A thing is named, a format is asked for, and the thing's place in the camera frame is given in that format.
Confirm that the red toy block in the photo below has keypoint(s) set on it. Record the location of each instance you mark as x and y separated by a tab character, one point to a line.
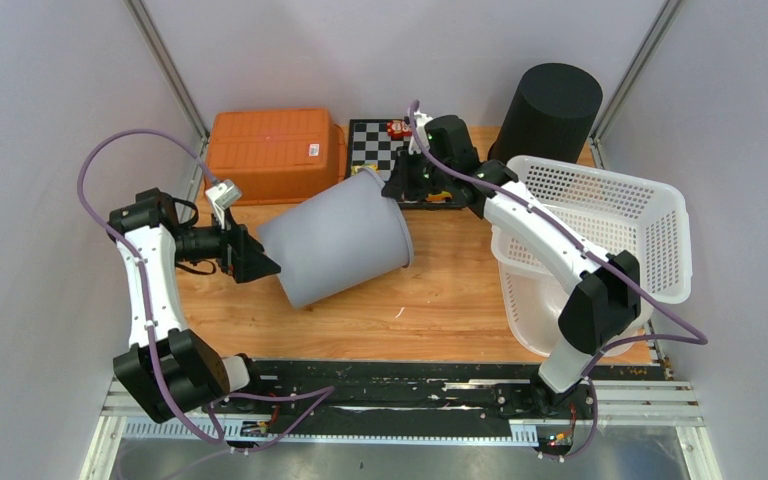
398	129

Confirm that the left aluminium frame post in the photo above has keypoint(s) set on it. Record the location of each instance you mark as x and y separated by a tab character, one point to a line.
156	45

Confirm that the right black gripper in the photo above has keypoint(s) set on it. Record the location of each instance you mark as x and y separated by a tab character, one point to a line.
400	187

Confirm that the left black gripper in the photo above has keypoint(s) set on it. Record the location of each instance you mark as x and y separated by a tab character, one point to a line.
240	254

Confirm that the orange plastic tub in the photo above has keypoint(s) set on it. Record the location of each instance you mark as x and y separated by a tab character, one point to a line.
278	156

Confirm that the black ribbed bin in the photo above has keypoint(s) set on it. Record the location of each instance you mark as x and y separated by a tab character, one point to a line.
550	115

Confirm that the black white chessboard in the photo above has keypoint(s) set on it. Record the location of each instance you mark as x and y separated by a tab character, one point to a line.
369	146

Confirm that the white perforated basket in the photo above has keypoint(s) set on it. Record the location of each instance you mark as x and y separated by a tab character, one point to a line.
619	212

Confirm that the large white plastic tub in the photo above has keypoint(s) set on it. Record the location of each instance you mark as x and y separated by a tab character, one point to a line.
534	299

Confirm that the orange green toy burger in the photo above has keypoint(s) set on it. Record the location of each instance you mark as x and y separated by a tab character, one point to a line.
439	198

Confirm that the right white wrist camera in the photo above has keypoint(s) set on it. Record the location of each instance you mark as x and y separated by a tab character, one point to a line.
419	140

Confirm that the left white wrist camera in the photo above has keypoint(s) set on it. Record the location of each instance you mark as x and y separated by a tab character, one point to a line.
221	196

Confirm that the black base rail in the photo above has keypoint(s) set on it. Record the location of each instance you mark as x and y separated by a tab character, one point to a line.
422	403

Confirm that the right aluminium frame post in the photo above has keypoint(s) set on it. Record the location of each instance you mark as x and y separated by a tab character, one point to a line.
653	37

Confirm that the aluminium frame post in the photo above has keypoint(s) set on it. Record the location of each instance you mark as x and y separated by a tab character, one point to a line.
653	37
156	45

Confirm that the grey bin black liner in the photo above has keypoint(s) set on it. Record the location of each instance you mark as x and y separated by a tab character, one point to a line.
338	239

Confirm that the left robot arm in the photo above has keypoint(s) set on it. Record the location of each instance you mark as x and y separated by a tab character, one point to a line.
167	366

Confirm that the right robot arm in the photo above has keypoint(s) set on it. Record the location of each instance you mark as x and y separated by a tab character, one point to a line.
604	297

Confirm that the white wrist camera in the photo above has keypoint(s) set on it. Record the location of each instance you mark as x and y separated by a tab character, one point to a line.
221	196
419	140

